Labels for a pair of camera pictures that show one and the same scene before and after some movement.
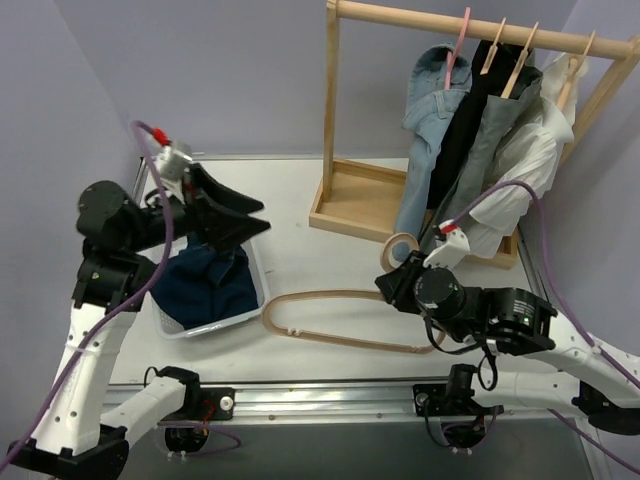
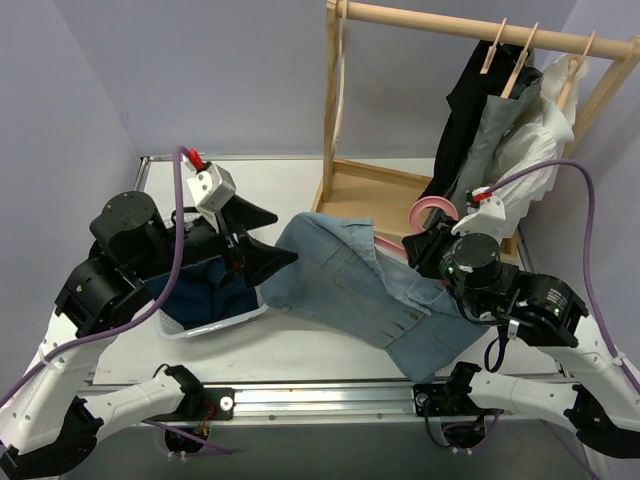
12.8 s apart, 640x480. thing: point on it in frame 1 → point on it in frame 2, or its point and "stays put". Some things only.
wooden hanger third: [573, 65] stays put
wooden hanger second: [508, 88] stays put
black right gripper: [397, 282] → [423, 248]
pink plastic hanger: [450, 57] → [415, 211]
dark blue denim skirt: [200, 287] stays put
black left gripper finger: [222, 228] → [261, 260]
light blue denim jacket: [430, 110] → [332, 269]
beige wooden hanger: [387, 260] → [340, 86]
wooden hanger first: [493, 50] stays put
